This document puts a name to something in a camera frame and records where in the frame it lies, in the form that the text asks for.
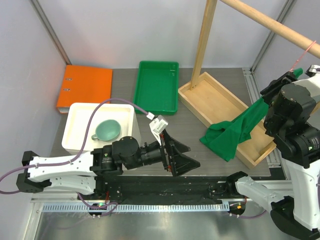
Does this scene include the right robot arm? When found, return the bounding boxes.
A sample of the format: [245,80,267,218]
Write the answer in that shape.
[225,65,320,240]

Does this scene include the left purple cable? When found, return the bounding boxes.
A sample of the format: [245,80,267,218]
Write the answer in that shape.
[0,98,151,195]

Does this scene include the slotted cable duct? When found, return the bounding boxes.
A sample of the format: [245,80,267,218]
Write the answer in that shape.
[42,201,230,213]

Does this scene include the wooden clothes rack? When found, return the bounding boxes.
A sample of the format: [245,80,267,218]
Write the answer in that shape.
[178,0,320,169]

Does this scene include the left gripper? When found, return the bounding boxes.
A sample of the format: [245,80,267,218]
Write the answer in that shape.
[125,129,201,177]

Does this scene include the green t shirt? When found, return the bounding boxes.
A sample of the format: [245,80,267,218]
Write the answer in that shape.
[199,67,305,163]

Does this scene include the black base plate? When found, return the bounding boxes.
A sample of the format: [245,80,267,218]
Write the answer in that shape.
[81,175,244,206]

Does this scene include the white stacked containers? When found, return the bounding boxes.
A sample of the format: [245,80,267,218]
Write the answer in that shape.
[61,103,142,155]

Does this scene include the pink wire hanger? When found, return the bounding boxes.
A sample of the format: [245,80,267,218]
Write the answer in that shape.
[289,40,317,72]

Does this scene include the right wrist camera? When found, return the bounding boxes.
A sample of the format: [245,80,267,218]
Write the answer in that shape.
[305,64,320,78]

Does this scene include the teal ceramic cup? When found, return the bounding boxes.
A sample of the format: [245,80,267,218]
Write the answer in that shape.
[91,119,122,142]

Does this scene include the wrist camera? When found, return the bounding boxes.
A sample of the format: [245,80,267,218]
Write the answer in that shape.
[305,64,320,78]
[146,112,169,146]

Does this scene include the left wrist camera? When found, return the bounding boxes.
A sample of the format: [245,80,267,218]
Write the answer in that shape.
[146,112,169,146]

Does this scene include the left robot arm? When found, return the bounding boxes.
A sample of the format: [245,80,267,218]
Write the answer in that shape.
[16,130,201,200]

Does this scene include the green plastic tray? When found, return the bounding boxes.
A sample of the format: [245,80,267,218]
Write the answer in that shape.
[133,60,179,116]

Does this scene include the orange ring binder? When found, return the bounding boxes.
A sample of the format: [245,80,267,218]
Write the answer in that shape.
[56,65,113,114]

